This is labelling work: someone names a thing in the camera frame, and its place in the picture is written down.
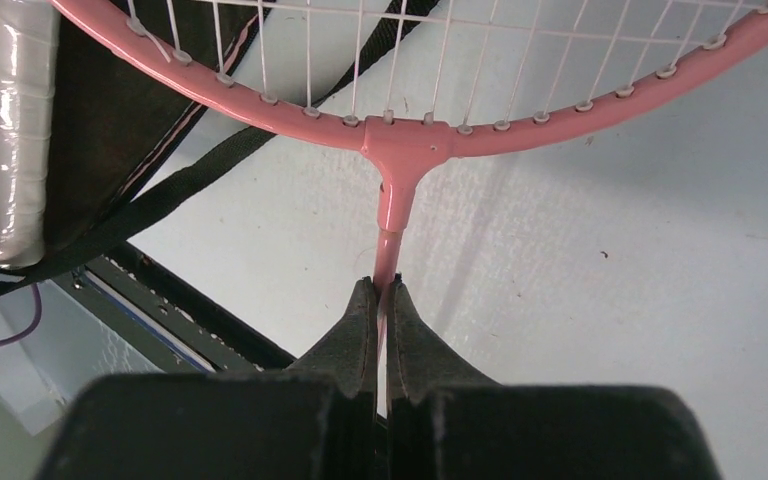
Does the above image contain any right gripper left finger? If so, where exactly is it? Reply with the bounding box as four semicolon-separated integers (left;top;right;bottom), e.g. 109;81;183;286
37;279;378;479

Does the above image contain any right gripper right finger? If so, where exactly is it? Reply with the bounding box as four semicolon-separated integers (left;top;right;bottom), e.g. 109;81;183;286
387;281;721;479

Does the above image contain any pink racket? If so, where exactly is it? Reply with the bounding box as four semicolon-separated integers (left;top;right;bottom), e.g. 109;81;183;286
56;1;768;289
0;1;60;269

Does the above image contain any pink sport racket bag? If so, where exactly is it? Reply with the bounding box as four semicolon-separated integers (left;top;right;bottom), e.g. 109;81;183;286
0;1;446;297

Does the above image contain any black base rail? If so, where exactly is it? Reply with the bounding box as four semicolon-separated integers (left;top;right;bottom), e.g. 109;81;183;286
70;243;295;372

